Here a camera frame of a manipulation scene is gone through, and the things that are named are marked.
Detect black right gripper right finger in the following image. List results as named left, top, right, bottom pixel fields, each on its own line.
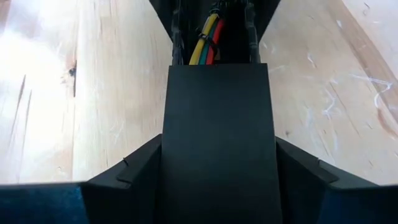
left=275, top=136, right=398, bottom=224

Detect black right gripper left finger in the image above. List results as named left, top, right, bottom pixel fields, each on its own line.
left=0, top=134, right=163, bottom=224

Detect black raceway cover strip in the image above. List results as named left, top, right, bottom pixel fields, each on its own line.
left=160, top=63, right=284, bottom=224

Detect bundle of coloured cables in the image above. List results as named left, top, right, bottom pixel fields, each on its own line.
left=198, top=26, right=218, bottom=66

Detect red wire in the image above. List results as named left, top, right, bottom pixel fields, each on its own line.
left=205, top=18, right=226, bottom=66

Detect coloured wire bundle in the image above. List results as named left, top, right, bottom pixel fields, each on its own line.
left=188, top=12, right=220, bottom=66

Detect black slotted cable raceway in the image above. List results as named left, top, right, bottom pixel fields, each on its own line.
left=148, top=0, right=282, bottom=67

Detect black zip tie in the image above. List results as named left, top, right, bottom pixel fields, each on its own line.
left=196, top=32, right=220, bottom=55

